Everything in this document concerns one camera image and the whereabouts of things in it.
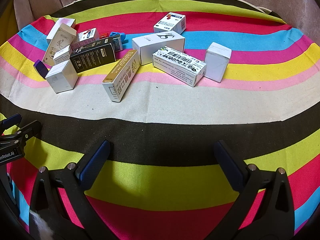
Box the dark blue small box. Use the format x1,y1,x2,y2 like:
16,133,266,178
33,60,49,79

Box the plain white box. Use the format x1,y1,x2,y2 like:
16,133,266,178
45,60,79,94
204,42,232,83

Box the small white cube box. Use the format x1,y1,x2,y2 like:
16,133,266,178
53,45,72,64

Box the tall beige printed box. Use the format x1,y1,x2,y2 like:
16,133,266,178
42,23,76,66

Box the black gold-print box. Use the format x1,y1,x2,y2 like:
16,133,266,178
69,37,116,73

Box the gold white long box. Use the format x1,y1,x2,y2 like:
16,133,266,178
102,49,140,102

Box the white red-blue medicine box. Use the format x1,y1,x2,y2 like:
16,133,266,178
153,12,186,34
71,28,100,50

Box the white pink-stained box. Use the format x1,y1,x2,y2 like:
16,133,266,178
46,18,76,44

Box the teal printed box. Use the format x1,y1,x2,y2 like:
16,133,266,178
112,35,123,52

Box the red blue toy car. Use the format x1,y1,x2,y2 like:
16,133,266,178
100,31,126,43

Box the white TS logo box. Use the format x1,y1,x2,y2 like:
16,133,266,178
132,31,185,65

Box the white barcode dragon box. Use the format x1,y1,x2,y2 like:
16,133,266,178
152,46,207,87

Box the colourful striped cloth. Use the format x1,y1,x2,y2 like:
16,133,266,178
1,0,319,239

